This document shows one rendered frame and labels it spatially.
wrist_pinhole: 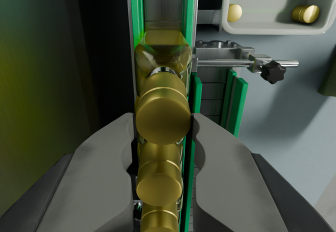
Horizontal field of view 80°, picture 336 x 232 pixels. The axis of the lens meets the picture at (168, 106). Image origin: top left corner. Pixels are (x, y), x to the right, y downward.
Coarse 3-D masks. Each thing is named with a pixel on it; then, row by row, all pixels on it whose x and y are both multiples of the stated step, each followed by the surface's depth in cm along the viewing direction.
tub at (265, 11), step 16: (224, 0) 38; (240, 0) 44; (256, 0) 44; (272, 0) 44; (288, 0) 44; (304, 0) 44; (320, 0) 41; (224, 16) 39; (240, 16) 45; (256, 16) 46; (272, 16) 46; (288, 16) 46; (320, 16) 41; (240, 32) 40; (256, 32) 40; (272, 32) 40; (288, 32) 40; (304, 32) 40; (320, 32) 41
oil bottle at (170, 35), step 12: (144, 36) 23; (156, 36) 24; (168, 36) 24; (180, 36) 24; (144, 48) 18; (156, 48) 18; (168, 48) 18; (180, 48) 18; (144, 60) 18; (156, 60) 17; (168, 60) 17; (180, 60) 18; (144, 72) 18; (180, 72) 18
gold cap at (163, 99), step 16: (160, 80) 13; (176, 80) 14; (144, 96) 12; (160, 96) 11; (176, 96) 12; (144, 112) 12; (160, 112) 12; (176, 112) 12; (144, 128) 12; (160, 128) 12; (176, 128) 12; (160, 144) 13
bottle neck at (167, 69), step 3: (162, 66) 17; (153, 69) 17; (156, 69) 17; (159, 69) 17; (162, 69) 17; (165, 69) 17; (168, 69) 17; (171, 69) 17; (150, 72) 17; (153, 72) 17; (156, 72) 16; (171, 72) 17; (174, 72) 17; (177, 75) 17
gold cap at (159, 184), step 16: (144, 144) 17; (176, 144) 18; (144, 160) 16; (160, 160) 15; (176, 160) 16; (144, 176) 14; (160, 176) 14; (176, 176) 14; (144, 192) 14; (160, 192) 15; (176, 192) 15
